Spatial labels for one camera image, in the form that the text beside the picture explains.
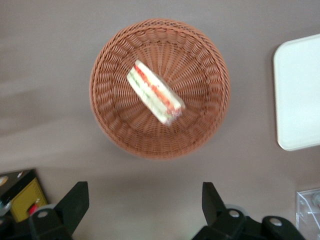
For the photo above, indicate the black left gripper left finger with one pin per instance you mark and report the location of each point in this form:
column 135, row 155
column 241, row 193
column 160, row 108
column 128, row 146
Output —
column 72, row 207

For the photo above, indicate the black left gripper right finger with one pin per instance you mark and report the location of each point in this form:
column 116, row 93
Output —
column 215, row 212

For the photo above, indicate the triangle sandwich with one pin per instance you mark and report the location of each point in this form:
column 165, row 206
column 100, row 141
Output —
column 153, row 90

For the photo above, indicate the brown round wicker basket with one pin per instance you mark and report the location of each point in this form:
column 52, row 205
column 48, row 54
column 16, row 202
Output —
column 175, row 136

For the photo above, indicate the beige plastic tray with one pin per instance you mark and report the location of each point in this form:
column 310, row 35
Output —
column 300, row 95

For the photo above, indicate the red warmer knob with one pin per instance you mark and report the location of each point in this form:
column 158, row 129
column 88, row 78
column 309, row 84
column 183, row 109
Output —
column 33, row 209

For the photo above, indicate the black food warmer machine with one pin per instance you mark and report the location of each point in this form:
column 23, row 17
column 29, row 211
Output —
column 23, row 193

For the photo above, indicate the clear acrylic bottle rack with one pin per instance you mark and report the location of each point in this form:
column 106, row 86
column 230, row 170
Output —
column 308, row 207

